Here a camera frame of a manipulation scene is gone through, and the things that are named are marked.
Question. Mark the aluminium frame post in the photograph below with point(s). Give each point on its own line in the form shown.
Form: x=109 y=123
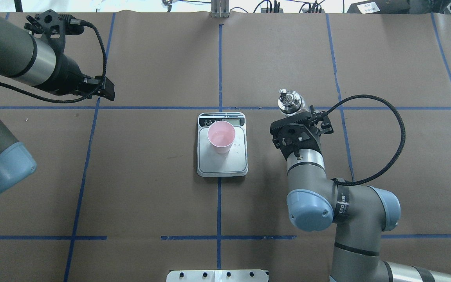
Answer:
x=220 y=9

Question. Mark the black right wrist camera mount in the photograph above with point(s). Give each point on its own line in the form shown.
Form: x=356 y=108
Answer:
x=292 y=134

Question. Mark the silver digital kitchen scale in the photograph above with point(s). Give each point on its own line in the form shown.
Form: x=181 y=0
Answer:
x=231 y=164

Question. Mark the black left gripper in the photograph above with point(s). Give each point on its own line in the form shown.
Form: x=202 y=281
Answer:
x=67 y=74

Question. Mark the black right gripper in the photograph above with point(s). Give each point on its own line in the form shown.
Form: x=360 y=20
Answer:
x=324 y=122

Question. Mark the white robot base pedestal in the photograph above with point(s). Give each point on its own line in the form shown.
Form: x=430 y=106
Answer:
x=217 y=275

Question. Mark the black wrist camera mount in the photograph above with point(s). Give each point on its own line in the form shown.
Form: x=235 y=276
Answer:
x=292 y=134
x=54 y=27

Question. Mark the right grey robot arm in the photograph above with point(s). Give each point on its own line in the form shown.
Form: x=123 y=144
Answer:
x=361 y=213

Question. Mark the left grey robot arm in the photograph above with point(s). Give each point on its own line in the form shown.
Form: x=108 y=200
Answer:
x=34 y=64

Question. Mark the pink plastic cup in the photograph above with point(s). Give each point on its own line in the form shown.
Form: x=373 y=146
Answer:
x=221 y=136

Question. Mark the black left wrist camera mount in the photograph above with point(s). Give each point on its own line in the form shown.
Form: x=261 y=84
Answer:
x=54 y=27

